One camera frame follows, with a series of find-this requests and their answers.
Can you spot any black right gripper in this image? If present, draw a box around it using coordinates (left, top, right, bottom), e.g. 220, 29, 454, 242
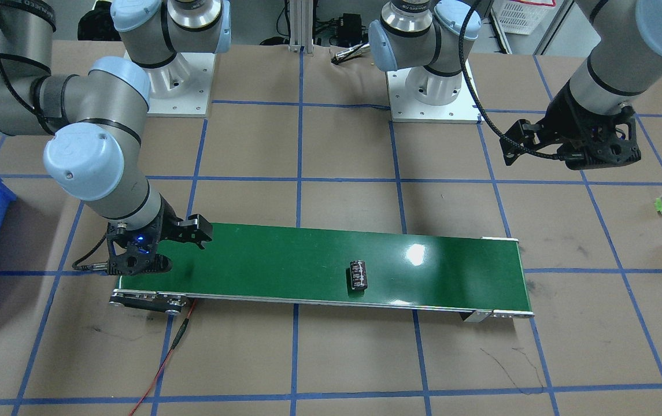
106, 214, 213, 276

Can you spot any green conveyor belt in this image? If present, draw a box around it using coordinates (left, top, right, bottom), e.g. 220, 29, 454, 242
110, 223, 534, 322

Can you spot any dark brown cylindrical capacitor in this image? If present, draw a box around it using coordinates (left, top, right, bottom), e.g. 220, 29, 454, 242
349, 260, 368, 291

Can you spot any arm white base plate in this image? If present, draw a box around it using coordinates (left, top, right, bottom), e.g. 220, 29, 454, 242
134, 52, 216, 118
386, 66, 481, 124

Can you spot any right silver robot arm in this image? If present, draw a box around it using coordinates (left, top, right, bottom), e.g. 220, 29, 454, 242
0, 1, 231, 276

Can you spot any black power adapter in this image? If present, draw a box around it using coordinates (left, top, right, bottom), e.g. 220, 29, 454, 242
331, 13, 368, 47

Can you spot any aluminium frame post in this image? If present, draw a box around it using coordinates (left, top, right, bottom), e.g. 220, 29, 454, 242
288, 0, 315, 55

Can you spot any red black conveyor cable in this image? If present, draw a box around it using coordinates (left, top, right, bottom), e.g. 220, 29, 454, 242
128, 299, 197, 416

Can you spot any white plastic basket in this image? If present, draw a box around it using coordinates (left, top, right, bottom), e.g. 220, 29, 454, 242
492, 1, 556, 35

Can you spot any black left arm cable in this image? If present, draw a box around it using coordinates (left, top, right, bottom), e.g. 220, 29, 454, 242
458, 0, 574, 161

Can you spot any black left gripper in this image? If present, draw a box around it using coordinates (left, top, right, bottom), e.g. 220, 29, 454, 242
500, 86, 642, 169

